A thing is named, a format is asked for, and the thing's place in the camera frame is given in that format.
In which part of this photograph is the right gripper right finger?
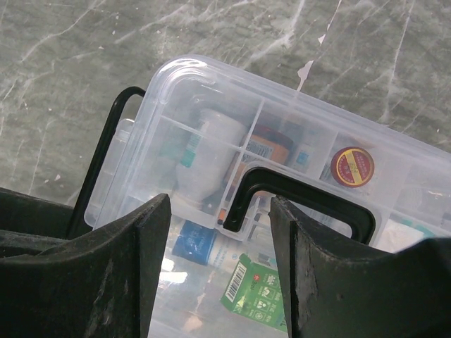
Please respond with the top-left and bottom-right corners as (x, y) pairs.
(270, 196), (450, 337)

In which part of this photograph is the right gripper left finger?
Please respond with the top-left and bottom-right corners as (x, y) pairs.
(1, 189), (171, 337)

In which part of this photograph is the green medicine box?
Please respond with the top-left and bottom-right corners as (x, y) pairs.
(221, 254), (287, 332)

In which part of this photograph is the white tube packet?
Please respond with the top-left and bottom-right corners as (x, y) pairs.
(376, 218), (435, 253)

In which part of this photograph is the small blue-label vial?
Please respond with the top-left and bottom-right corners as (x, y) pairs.
(171, 220), (246, 273)

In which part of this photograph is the small orange cap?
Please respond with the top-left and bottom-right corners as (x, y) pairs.
(330, 146), (375, 188)

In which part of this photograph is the brown medicine bottle orange cap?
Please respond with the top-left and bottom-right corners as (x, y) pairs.
(216, 125), (295, 226)

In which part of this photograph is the clear plastic storage box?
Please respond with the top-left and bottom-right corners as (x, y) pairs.
(65, 86), (293, 338)

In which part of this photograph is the clear plastic box lid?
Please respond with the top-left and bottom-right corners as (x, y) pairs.
(84, 56), (450, 252)

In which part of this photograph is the white medicine bottle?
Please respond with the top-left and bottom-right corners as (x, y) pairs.
(173, 109), (247, 210)

